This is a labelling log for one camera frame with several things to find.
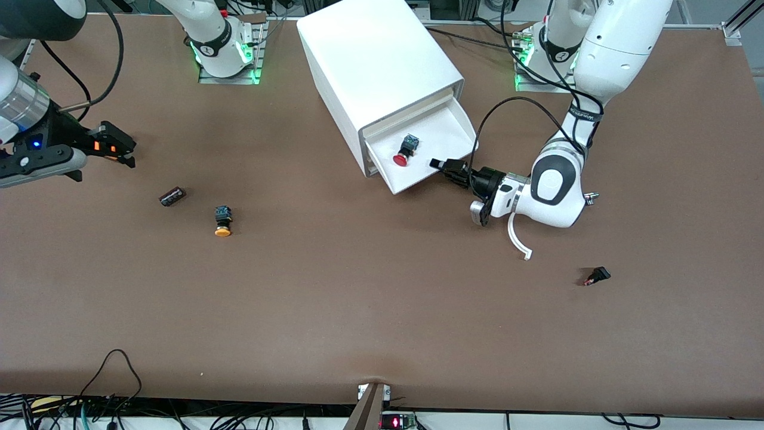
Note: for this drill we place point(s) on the small metal connector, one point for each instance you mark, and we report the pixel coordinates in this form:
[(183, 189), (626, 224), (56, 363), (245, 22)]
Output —
[(592, 198)]

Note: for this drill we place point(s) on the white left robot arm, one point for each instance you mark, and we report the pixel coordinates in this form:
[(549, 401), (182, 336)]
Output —
[(621, 42)]

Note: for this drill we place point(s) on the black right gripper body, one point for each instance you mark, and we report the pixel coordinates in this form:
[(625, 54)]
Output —
[(64, 132)]

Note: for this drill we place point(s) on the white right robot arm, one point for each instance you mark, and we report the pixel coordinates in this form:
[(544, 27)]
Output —
[(215, 54)]

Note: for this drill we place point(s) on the dark cylindrical capacitor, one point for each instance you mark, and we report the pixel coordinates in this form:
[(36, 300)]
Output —
[(172, 196)]

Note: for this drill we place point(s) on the device with red display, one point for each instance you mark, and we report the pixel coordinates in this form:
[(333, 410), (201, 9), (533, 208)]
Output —
[(397, 422)]

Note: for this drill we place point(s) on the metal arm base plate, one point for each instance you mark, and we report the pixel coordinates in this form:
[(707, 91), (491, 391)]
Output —
[(537, 88), (210, 80)]

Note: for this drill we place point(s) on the aluminium frame rail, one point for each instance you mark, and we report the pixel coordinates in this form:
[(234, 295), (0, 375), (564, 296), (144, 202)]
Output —
[(733, 33)]

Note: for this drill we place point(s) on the orange box with black base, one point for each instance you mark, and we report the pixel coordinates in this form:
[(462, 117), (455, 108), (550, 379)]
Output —
[(96, 146)]

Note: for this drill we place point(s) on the brown camera post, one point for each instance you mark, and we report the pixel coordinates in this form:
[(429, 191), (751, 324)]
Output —
[(367, 412)]

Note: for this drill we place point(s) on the red push button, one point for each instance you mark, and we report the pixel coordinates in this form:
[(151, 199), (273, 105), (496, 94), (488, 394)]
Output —
[(403, 154)]

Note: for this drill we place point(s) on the white plastic arc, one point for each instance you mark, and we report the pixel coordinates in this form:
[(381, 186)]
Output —
[(517, 242)]

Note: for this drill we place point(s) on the small black red switch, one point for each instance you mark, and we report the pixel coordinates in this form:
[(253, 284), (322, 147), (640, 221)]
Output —
[(598, 275)]

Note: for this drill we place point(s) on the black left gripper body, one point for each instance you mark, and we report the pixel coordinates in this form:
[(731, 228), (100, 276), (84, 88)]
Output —
[(481, 179)]

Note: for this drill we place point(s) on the yellow push button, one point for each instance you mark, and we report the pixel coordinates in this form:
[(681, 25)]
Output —
[(222, 222)]

